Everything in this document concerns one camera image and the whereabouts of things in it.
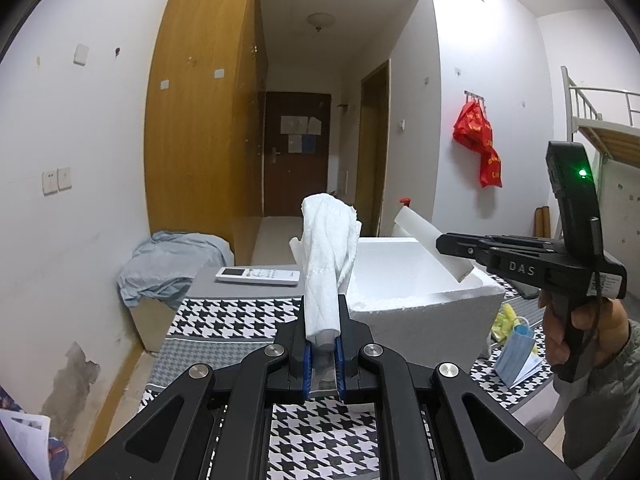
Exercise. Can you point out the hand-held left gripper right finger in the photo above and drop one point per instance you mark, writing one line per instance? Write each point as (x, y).
(340, 367)

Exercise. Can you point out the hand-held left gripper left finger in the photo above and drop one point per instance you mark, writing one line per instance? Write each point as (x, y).
(308, 367)

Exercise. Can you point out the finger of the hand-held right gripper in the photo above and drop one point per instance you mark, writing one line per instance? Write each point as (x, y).
(515, 266)
(460, 245)

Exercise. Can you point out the white foam box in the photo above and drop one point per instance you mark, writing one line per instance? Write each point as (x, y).
(425, 320)

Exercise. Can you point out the white towel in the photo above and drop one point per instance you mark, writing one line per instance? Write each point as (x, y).
(320, 270)

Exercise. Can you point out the person's right forearm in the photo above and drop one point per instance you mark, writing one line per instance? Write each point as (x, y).
(605, 410)

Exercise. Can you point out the person's right hand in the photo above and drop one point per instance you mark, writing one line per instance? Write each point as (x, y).
(602, 325)

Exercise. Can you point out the black flat device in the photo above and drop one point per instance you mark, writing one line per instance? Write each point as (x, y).
(527, 290)

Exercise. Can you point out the tan wooden boards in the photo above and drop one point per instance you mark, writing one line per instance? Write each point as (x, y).
(543, 220)

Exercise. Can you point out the white foam lid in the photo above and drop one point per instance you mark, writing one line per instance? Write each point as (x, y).
(415, 230)

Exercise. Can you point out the yellow-green snack packet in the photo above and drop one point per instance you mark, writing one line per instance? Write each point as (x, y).
(504, 322)

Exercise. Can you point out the white spray bottle red cap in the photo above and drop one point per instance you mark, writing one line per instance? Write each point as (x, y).
(406, 202)

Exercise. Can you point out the white metal bunk bed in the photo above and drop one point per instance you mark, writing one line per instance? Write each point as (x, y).
(600, 132)

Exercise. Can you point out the blue face mask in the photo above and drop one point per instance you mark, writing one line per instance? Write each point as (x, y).
(517, 355)

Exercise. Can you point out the black and white houndstooth blanket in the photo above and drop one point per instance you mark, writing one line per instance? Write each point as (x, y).
(225, 315)

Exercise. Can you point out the white remote control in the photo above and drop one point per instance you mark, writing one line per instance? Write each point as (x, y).
(257, 276)

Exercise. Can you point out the red plastic bags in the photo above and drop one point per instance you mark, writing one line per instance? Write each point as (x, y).
(475, 130)

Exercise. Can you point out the wooden side door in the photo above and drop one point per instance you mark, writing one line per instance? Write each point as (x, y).
(372, 160)

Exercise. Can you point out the beige storage box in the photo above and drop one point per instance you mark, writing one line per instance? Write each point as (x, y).
(150, 322)

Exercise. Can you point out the blue-grey crumpled cloth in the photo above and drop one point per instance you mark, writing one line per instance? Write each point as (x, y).
(170, 260)

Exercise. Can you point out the dark brown door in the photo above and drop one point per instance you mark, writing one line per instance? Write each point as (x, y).
(295, 180)

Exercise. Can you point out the pale blue paper notice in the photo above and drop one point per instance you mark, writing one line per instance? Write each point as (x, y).
(301, 143)

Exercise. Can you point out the white paper notice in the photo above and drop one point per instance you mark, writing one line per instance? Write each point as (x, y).
(294, 125)
(313, 126)

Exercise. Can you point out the wooden wardrobe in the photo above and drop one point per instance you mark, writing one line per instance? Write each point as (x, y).
(200, 135)

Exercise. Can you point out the round ceiling lamp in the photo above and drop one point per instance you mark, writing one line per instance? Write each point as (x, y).
(320, 21)

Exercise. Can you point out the printed paper sheets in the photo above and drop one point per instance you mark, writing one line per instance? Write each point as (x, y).
(25, 435)

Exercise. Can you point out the metal wall hook rack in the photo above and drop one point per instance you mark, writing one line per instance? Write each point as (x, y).
(475, 95)

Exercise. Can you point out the white wall switch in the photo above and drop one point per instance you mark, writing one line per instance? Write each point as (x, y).
(64, 178)

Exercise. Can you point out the white wall socket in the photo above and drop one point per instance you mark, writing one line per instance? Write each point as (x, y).
(49, 181)

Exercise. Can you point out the white wall box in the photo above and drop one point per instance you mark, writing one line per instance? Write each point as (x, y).
(81, 54)

